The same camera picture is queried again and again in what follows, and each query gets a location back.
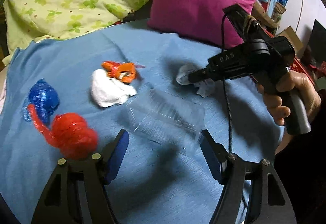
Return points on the clear plastic clamshell container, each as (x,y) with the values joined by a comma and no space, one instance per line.
(167,120)

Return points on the red plastic bag trash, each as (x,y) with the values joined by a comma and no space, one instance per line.
(69,133)

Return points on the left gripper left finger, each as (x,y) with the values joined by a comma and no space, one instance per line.
(59,201)

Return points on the blue plastic bag trash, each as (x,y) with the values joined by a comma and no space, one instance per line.
(45,99)

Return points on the blue bed blanket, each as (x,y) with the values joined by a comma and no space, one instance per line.
(153,184)

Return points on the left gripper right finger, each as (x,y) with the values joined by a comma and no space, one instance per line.
(268,200)

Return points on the clear plastic bag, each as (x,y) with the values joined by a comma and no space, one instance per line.
(205,88)

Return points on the orange plastic wrapper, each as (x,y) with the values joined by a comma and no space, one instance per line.
(123,72)

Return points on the person right hand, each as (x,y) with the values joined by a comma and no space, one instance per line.
(276,107)

